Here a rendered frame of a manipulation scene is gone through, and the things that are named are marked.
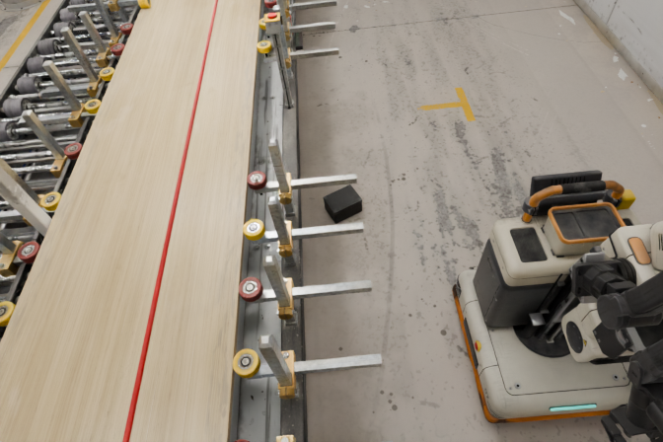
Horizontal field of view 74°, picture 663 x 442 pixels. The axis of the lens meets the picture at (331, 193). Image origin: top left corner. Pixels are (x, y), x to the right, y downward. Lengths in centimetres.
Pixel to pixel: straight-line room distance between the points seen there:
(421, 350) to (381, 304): 32
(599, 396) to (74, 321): 200
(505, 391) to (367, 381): 64
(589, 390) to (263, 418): 131
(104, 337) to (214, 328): 36
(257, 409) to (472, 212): 176
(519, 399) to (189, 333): 133
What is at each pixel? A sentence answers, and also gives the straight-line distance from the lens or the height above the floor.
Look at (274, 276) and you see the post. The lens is 137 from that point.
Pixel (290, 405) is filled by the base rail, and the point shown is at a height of 70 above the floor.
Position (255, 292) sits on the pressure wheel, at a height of 91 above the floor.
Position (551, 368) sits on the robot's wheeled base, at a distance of 218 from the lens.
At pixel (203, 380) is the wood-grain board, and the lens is 148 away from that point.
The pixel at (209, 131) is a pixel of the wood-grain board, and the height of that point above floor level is 90.
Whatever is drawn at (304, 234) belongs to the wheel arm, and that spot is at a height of 85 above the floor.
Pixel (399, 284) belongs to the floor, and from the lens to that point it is 252.
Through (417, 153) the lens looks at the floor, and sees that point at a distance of 314.
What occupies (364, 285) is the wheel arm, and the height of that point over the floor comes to 85.
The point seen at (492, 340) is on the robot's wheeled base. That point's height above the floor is 28.
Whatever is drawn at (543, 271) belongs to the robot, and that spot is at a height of 80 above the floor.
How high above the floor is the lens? 224
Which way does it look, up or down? 50 degrees down
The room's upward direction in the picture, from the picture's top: 7 degrees counter-clockwise
